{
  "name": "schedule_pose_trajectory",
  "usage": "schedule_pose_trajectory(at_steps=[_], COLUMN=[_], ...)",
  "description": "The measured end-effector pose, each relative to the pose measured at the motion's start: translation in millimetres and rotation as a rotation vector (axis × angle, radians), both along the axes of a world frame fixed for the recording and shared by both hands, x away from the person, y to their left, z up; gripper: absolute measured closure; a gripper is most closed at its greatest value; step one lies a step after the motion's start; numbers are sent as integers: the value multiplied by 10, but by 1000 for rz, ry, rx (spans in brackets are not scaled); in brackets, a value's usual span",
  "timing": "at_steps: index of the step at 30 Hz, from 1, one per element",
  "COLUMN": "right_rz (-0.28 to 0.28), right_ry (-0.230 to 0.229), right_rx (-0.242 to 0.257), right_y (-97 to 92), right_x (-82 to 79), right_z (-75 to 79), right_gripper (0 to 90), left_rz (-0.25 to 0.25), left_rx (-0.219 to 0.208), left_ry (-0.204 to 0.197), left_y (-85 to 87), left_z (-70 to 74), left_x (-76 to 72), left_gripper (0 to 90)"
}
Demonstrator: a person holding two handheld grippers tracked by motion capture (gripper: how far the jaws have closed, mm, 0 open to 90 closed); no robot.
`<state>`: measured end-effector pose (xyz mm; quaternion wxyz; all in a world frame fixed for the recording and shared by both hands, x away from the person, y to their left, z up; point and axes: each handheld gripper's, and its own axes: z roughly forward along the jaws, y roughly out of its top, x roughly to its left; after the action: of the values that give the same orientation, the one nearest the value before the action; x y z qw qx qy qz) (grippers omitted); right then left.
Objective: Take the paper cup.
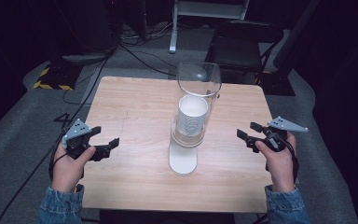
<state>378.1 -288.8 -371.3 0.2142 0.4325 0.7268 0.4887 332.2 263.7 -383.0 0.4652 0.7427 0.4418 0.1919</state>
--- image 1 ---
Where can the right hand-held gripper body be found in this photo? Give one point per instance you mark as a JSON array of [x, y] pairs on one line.
[[281, 124]]

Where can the white desk frame leg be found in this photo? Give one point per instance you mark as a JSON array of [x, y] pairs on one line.
[[173, 34]]

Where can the person's left hand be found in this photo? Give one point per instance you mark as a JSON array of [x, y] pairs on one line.
[[68, 171]]

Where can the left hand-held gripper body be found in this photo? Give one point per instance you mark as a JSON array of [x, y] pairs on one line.
[[76, 132]]

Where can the dark stand with base plate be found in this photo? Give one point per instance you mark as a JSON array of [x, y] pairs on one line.
[[279, 84]]

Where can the black yellow striped base plate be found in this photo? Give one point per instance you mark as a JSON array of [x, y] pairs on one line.
[[56, 77]]

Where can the white ribbed cup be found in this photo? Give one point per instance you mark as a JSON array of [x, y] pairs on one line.
[[192, 116]]

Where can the clear cup holder white base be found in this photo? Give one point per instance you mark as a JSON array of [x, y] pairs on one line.
[[183, 158]]

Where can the person's right hand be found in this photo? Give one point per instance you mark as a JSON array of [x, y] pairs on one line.
[[279, 169]]

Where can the black chair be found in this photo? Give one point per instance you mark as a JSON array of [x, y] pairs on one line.
[[234, 49]]

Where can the dark computer tower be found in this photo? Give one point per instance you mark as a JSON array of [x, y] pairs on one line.
[[87, 28]]

